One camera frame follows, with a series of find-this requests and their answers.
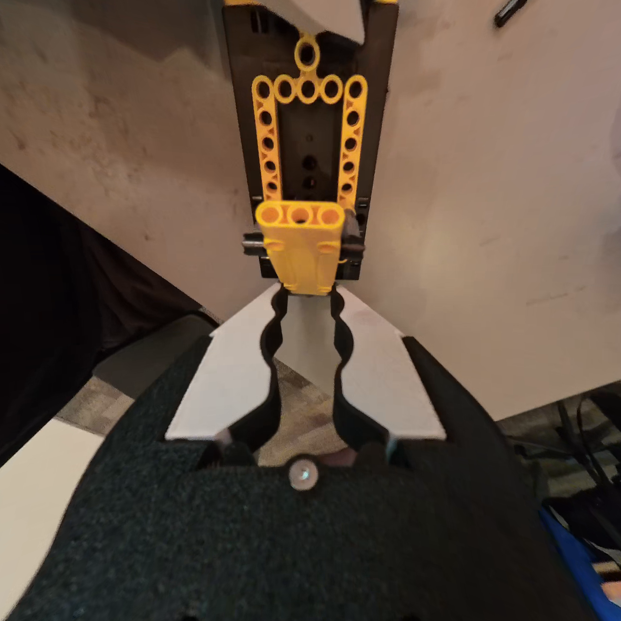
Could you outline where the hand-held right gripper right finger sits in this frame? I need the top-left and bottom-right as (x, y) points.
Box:
(331, 285), (446, 447)

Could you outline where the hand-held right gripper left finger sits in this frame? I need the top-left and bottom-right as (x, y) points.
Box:
(166, 284), (287, 449)

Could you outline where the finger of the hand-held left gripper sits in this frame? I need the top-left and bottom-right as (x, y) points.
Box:
(264, 0), (365, 45)

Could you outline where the yellow and black toy assembly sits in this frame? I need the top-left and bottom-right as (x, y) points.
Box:
(223, 0), (401, 297)

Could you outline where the person's black clothing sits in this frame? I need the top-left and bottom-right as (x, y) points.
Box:
(0, 165), (219, 466)

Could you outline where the blue fabric item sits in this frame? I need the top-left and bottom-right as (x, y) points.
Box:
(539, 505), (621, 621)

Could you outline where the black cable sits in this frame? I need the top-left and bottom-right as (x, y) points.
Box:
(505, 388), (621, 534)

